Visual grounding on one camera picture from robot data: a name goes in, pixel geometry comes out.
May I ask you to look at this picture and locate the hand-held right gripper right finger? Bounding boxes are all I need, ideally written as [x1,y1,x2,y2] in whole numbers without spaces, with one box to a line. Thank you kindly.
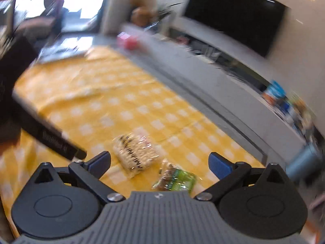
[194,152,290,201]

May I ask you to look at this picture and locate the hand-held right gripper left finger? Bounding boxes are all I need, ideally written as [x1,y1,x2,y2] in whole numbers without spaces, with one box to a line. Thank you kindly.
[34,151,126,203]

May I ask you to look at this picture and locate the clear cracker packet black print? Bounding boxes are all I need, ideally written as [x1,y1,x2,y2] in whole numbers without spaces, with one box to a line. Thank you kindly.
[112,133,163,178]

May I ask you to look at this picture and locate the green snack packet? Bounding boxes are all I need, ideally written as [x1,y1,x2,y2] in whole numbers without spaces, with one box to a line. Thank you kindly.
[152,159,198,192]

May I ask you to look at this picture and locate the yellow checkered tablecloth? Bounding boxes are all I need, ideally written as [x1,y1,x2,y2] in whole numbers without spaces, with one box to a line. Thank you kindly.
[0,46,267,237]

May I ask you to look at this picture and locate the long white tv cabinet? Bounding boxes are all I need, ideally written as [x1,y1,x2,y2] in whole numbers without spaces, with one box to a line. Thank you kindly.
[119,23,318,158]

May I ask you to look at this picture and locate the blue trash can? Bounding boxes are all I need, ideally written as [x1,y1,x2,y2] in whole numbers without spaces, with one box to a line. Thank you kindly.
[286,142,322,181]

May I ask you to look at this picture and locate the blue and white packet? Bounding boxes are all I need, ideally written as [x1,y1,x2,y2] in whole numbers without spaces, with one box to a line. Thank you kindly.
[281,99,299,126]

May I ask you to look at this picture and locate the blue snack bag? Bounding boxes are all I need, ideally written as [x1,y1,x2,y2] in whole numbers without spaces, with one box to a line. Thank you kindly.
[263,80,286,107]

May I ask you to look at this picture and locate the pink box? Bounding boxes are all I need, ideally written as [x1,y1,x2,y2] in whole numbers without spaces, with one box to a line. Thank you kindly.
[117,32,139,50]

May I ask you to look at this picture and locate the black television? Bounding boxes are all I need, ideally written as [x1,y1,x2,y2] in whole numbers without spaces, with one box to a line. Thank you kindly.
[183,0,287,58]

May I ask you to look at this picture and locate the golden round vase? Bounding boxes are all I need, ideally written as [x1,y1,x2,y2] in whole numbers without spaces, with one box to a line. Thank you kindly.
[131,6,153,27]

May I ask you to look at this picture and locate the green plant in glass vase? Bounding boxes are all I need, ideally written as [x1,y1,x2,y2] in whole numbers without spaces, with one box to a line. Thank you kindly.
[152,1,183,24]

